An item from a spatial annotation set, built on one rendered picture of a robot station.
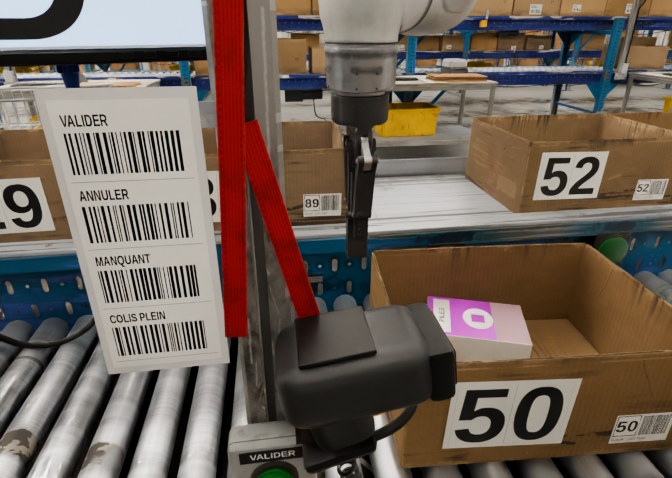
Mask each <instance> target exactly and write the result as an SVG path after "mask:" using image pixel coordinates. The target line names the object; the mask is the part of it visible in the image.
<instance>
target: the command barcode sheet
mask: <svg viewBox="0 0 672 478"><path fill-rule="evenodd" d="M33 92H34V96H35V100H36V103H37V107H38V111H39V115H40V118H41V122H42V126H43V130H44V133H45V137H46V141H47V145H48V148H49V152H50V156H51V159H52V163H53V167H54V171H55V174H56V178H57V182H58V186H59V189H60V193H61V197H62V201H63V204H64V208H65V212H66V216H67V219H68V223H69V227H70V231H71V234H72V238H73V242H74V245H75V249H76V253H77V257H78V260H79V264H80V268H81V272H82V275H83V279H84V283H85V287H86V290H87V294H88V298H89V302H90V305H91V309H92V313H93V317H94V320H95V324H96V328H97V331H98V335H99V339H100V343H101V346H102V350H103V354H104V358H105V361H106V365H107V369H108V373H109V374H118V373H128V372H139V371H149V370H159V369H170V368H180V367H191V366H201V365H212V364H222V363H230V356H229V348H228V340H227V337H225V327H224V308H223V299H222V291H221V283H220V275H219V267H218V259H217V251H216V242H215V234H214V226H213V218H212V210H211V202H210V194H209V185H208V177H207V169H206V161H205V153H204V145H203V137H202V128H217V114H216V101H198V96H197V88H196V86H167V87H107V88H48V89H33Z"/></svg>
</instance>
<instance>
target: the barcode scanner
mask: <svg viewBox="0 0 672 478"><path fill-rule="evenodd" d="M275 380H276V389H277V393H278V397H279V401H280V404H281V408H282V411H283V415H284V416H285V418H286V420H287V421H288V422H289V423H290V424H291V425H292V426H294V427H296V428H299V429H310V431H311V433H312V435H313V437H314V439H315V441H316V442H313V443H304V444H302V449H303V460H304V468H305V470H306V472H307V473H309V474H315V473H318V472H321V471H324V470H327V469H329V468H332V467H335V466H338V465H341V464H343V463H346V462H349V461H352V460H355V459H357V458H360V457H363V456H366V455H369V454H371V453H373V452H374V451H376V447H377V440H376V438H375V436H374V431H375V421H374V416H378V415H381V414H383V413H385V412H388V411H393V410H397V409H402V408H407V407H411V406H416V405H419V404H421V403H423V402H425V401H426V400H427V399H428V398H429V397H430V399H431V400H432V401H443V400H447V399H450V398H452V397H454V395H455V393H456V385H455V384H457V365H456V351H455V349H454V347H453V346H452V344H451V342H450V341H449V339H448V337H447V335H446V334H445V332H444V330H443V329H442V327H441V325H440V323H439V322H438V320H437V318H436V317H435V315H434V313H433V311H431V310H430V308H429V306H428V305H427V304H426V303H421V302H419V303H414V304H409V305H408V306H406V307H405V306H402V305H387V306H382V307H377V308H372V309H367V310H363V308H362V306H356V307H351V308H346V309H342V310H337V311H332V312H327V313H322V314H317V315H312V316H307V317H302V318H297V319H295V320H294V324H293V325H291V326H288V327H286V328H284V329H283V330H282V331H281V332H280V333H279V334H278V336H277V338H276V342H275Z"/></svg>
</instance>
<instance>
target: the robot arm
mask: <svg viewBox="0 0 672 478"><path fill-rule="evenodd" d="M476 1H477V0H318V4H319V15H320V19H321V22H322V25H323V30H324V38H325V47H324V52H325V68H326V69H325V71H326V83H325V85H327V88H328V89H330V90H334V91H335V92H332V93H331V120H332V121H333V122H334V123H336V124H338V125H343V126H347V127H346V133H347V135H343V136H342V144H343V150H344V182H345V197H344V200H345V202H346V203H347V205H346V209H347V211H346V213H345V218H346V255H347V258H348V259H350V258H365V257H367V244H368V218H371V215H372V203H373V193H374V183H375V173H376V169H377V164H378V162H379V159H378V157H377V155H374V152H375V151H376V139H375V138H373V132H372V128H373V127H374V126H376V125H382V124H384V123H386V122H387V120H388V111H389V93H387V92H385V91H388V90H391V89H393V88H394V87H395V82H396V63H397V53H398V47H397V45H398V44H397V43H398V36H399V34H402V35H408V36H423V35H431V34H437V33H441V32H445V31H447V30H449V29H452V28H453V27H455V26H457V25H458V24H459V23H461V22H462V21H463V20H464V19H465V18H466V17H467V16H468V15H469V14H470V12H471V11H472V9H473V8H474V6H475V3H476Z"/></svg>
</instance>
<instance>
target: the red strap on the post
mask: <svg viewBox="0 0 672 478"><path fill-rule="evenodd" d="M212 7H213V34H214V61H215V87H216V114H217V141H218V167H219V194H220V221H221V247H222V274H223V301H224V327H225V337H247V335H248V334H247V252H246V171H247V174H248V177H249V179H250V182H251V185H252V188H253V191H254V194H255V197H256V199H257V202H258V205H259V208H260V211H261V214H262V217H263V219H264V222H265V225H266V228H267V231H268V234H269V237H270V239H271V242H272V245H273V248H274V251H275V254H276V257H277V259H278V262H279V265H280V268H281V271H282V274H283V276H284V279H285V282H286V285H287V288H288V291H289V294H290V296H291V299H292V302H293V305H294V308H295V311H296V314H297V316H298V318H302V317H307V316H312V315H317V314H320V312H319V309H318V306H317V303H316V300H315V297H314V293H313V290H312V287H311V284H310V281H309V278H308V275H307V272H306V269H305V266H304V262H303V259H302V256H301V253H300V250H299V247H298V244H297V241H296V238H295V235H294V231H293V228H292V225H291V222H290V219H289V216H288V213H287V210H286V207H285V204H284V200H283V197H282V194H281V191H280V188H279V185H278V182H277V179H276V176H275V173H274V169H273V166H272V163H271V160H270V157H269V154H268V151H267V148H266V145H265V142H264V138H263V135H262V132H261V129H260V126H259V123H258V120H257V119H256V120H252V121H249V122H245V88H244V6H243V0H212ZM245 154H246V170H245Z"/></svg>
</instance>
